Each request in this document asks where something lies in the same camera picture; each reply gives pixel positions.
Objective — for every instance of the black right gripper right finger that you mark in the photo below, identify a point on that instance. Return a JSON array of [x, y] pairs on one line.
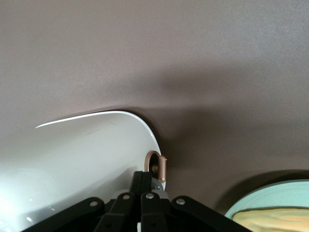
[[154, 212]]

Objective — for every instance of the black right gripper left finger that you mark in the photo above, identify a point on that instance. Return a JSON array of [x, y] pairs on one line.
[[123, 207]]

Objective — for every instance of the white two-slot toaster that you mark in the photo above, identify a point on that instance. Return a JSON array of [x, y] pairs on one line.
[[84, 157]]

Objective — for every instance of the pale green round plate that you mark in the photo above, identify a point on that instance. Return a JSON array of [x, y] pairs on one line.
[[243, 195]]

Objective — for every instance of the triangular golden bread piece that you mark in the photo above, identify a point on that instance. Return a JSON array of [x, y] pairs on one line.
[[277, 217]]

